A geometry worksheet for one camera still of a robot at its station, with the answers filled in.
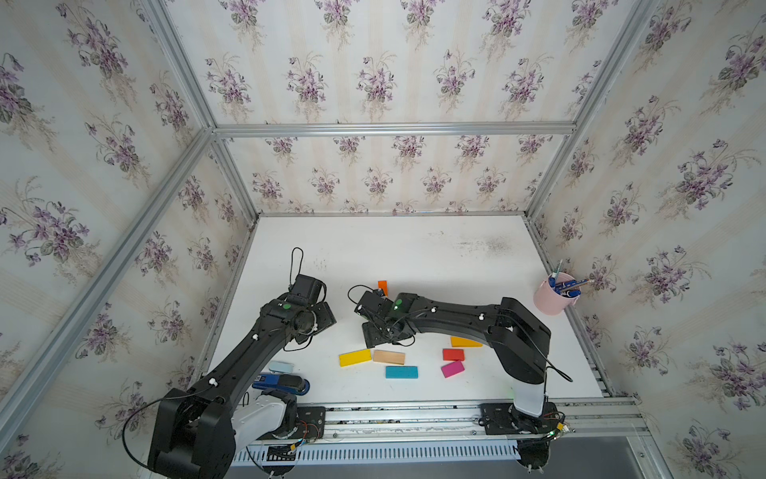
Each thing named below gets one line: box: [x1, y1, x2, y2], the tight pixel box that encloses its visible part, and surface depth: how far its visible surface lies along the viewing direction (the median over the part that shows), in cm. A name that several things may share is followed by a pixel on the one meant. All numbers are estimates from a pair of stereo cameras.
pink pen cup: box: [533, 272, 582, 317], surface depth 90 cm
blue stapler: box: [251, 373, 311, 397], surface depth 79 cm
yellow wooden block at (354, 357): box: [338, 348, 373, 368], surface depth 85 cm
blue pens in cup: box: [548, 258, 595, 299], surface depth 88 cm
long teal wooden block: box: [384, 366, 418, 380], surface depth 83 cm
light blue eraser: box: [268, 360, 296, 375], surface depth 84 cm
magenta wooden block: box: [440, 361, 466, 379], surface depth 83 cm
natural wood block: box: [372, 349, 406, 366], surface depth 86 cm
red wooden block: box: [442, 348, 465, 362], surface depth 85 cm
